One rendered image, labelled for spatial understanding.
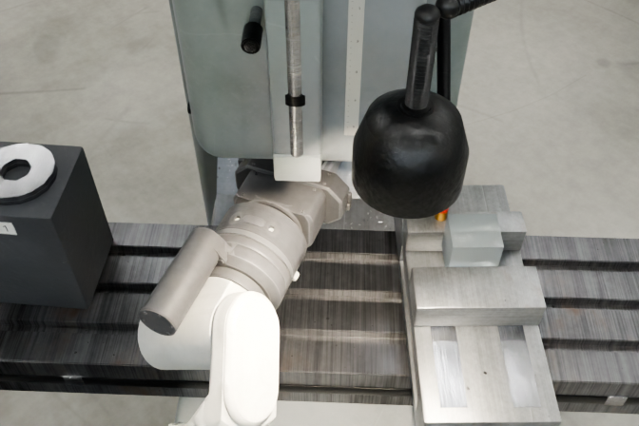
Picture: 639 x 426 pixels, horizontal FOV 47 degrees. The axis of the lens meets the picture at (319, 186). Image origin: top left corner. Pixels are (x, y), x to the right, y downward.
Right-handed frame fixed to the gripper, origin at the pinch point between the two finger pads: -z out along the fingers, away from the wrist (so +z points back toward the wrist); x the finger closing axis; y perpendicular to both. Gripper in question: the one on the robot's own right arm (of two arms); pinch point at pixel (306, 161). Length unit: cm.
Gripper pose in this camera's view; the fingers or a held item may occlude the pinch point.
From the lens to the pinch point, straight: 79.8
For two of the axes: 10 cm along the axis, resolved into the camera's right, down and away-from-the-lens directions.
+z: -3.6, 6.8, -6.4
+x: -9.3, -2.6, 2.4
